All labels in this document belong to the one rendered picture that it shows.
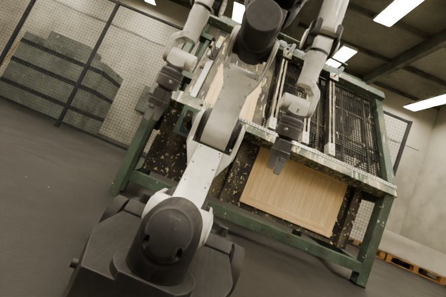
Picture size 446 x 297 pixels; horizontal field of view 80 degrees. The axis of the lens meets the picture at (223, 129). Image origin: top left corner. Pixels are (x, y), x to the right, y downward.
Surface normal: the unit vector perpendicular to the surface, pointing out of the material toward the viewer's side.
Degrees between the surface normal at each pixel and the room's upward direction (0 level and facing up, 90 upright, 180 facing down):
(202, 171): 60
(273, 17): 90
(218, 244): 45
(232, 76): 100
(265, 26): 90
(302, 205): 90
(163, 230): 73
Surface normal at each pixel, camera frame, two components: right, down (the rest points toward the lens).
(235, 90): -0.04, 0.04
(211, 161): 0.22, -0.56
